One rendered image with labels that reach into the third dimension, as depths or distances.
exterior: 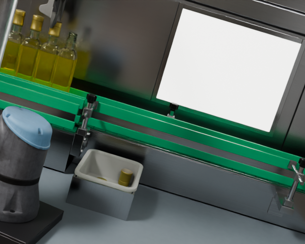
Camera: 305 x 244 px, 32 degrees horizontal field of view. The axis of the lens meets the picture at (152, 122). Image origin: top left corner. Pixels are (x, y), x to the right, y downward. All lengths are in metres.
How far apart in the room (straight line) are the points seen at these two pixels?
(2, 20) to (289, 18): 0.96
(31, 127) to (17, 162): 0.09
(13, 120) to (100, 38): 0.69
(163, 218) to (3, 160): 0.53
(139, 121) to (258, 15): 0.52
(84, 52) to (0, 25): 0.66
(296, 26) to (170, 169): 0.61
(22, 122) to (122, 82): 0.69
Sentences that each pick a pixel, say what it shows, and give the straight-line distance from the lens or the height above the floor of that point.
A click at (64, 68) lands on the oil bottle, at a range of 1.68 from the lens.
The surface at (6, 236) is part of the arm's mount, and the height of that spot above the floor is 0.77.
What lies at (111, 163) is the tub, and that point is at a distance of 1.62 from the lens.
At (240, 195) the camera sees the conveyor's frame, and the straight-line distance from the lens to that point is 1.71.
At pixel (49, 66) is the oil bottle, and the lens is 1.69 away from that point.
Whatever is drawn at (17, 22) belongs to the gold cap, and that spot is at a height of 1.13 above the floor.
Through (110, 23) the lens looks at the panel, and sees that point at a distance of 1.79.
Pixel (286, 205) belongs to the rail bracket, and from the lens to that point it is 1.63.
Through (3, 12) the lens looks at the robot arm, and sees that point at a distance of 1.19.
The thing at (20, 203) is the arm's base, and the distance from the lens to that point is 1.24.
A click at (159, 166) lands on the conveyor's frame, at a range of 1.68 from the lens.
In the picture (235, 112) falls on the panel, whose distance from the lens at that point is 1.81.
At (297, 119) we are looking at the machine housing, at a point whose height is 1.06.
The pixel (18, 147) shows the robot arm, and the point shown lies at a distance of 1.19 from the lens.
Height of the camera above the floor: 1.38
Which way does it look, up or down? 15 degrees down
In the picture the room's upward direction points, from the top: 17 degrees clockwise
